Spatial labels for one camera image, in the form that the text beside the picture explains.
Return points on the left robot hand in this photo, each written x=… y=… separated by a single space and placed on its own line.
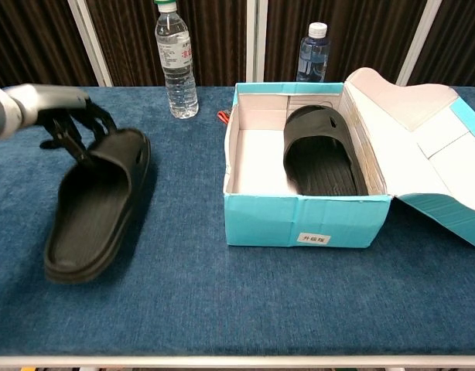
x=55 y=100

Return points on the black rubber slipper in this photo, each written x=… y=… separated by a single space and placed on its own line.
x=318 y=170
x=90 y=224

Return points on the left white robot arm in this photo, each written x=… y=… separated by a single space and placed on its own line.
x=1 y=112

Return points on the light blue shoebox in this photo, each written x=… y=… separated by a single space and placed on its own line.
x=299 y=224

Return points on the tall clear water bottle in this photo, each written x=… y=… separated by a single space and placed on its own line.
x=179 y=77

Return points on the grey knit work glove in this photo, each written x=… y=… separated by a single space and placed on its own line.
x=223 y=117

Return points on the small blue water bottle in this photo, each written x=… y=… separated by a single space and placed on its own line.
x=313 y=58

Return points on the aluminium partition post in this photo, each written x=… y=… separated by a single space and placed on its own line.
x=417 y=42
x=257 y=38
x=92 y=46

